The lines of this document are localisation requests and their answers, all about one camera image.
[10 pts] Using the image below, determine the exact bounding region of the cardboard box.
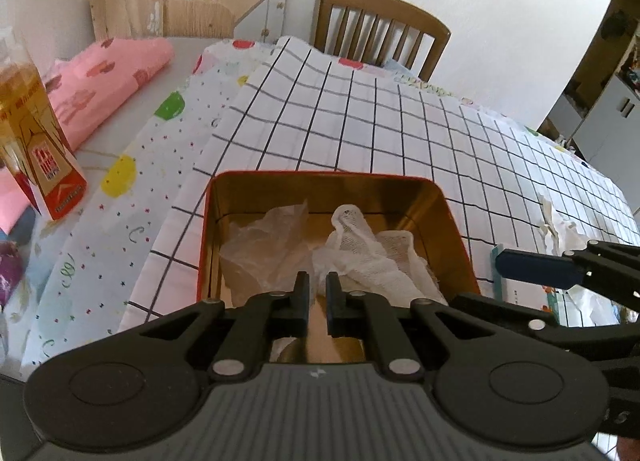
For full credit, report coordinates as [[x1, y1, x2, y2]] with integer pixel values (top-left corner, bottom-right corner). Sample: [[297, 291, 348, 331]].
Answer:
[[90, 0, 236, 40]]

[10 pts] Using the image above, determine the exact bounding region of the white checkered cloth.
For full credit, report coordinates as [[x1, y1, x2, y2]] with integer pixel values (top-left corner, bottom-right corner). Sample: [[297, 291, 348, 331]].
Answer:
[[117, 36, 638, 342]]

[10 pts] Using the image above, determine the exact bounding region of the wooden cabinet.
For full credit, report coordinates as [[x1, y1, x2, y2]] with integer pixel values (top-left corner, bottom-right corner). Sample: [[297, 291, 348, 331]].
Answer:
[[220, 0, 292, 42]]

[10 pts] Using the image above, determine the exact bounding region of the red tin box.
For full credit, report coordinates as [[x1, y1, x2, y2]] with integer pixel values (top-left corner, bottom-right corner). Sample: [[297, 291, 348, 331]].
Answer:
[[197, 170, 483, 314]]

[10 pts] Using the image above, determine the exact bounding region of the white mesh cloth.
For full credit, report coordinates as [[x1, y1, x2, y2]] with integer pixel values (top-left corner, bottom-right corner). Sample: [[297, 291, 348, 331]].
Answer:
[[312, 203, 449, 307]]

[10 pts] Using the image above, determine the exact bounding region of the crumpled white wrapper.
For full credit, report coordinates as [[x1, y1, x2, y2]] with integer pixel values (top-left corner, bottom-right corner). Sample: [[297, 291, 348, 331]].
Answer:
[[537, 193, 594, 257]]

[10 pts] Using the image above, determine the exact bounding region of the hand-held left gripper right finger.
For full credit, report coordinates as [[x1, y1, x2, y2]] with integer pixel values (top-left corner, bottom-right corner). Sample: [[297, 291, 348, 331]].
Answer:
[[325, 271, 493, 382]]

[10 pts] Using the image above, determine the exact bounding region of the purple object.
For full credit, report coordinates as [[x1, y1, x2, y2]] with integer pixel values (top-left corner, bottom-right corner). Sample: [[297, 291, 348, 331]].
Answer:
[[0, 240, 25, 308]]

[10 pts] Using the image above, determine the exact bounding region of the clear plastic wrapper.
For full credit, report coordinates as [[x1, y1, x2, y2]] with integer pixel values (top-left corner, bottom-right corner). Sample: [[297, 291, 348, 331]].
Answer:
[[218, 198, 321, 308]]

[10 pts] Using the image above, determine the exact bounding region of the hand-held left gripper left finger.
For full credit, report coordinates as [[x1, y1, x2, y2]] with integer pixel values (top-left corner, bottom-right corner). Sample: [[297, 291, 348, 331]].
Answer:
[[135, 271, 311, 382]]

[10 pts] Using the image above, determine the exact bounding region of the grey cabinet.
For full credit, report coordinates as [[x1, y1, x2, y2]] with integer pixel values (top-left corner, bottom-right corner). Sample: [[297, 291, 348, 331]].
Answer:
[[545, 31, 640, 172]]

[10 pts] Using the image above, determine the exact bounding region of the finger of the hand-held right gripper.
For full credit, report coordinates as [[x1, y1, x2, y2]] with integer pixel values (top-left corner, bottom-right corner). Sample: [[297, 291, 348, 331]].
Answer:
[[497, 240, 640, 314], [450, 292, 640, 362]]

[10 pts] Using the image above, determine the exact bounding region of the pink printed cloth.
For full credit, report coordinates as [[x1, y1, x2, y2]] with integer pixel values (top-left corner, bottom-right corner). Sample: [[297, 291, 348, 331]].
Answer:
[[0, 37, 174, 234]]

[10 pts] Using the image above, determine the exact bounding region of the yellow oil bottle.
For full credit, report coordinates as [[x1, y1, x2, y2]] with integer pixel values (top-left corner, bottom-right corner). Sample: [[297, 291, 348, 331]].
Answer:
[[0, 28, 89, 220]]

